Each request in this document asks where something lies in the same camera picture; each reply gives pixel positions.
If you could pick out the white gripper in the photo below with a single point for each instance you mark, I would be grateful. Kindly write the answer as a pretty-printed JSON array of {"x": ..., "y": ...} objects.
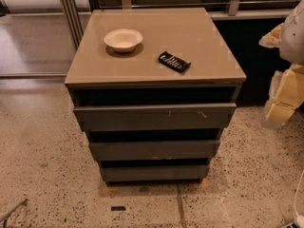
[{"x": 293, "y": 39}]

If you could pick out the grey drawer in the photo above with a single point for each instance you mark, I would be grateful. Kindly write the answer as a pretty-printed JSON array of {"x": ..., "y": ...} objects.
[
  {"x": 135, "y": 151},
  {"x": 154, "y": 117},
  {"x": 155, "y": 173}
]

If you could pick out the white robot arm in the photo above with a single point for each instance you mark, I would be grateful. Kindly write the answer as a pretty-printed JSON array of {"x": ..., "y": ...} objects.
[{"x": 291, "y": 49}]

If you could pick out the grey drawer cabinet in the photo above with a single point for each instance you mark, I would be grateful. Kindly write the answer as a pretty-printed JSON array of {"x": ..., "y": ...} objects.
[{"x": 100, "y": 76}]

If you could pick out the black snack bar packet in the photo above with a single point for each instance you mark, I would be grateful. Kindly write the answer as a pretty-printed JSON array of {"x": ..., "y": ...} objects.
[{"x": 173, "y": 62}]

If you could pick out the white bowl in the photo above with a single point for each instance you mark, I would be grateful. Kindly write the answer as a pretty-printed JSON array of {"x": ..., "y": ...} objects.
[{"x": 123, "y": 40}]

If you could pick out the metal frame post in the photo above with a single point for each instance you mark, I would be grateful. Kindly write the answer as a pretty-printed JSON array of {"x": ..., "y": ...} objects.
[{"x": 73, "y": 20}]

